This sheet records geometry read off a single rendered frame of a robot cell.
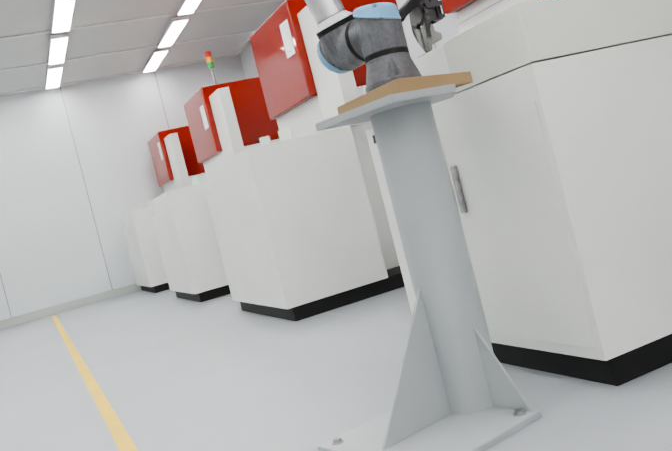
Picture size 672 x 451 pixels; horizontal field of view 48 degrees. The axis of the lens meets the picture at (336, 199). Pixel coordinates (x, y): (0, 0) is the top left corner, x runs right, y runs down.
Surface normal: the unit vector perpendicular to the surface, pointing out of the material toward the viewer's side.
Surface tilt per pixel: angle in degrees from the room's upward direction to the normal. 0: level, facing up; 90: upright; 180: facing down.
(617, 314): 90
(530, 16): 90
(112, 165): 90
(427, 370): 90
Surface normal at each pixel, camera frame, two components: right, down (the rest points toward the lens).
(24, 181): 0.38, -0.08
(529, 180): -0.89, 0.23
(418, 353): 0.57, -0.13
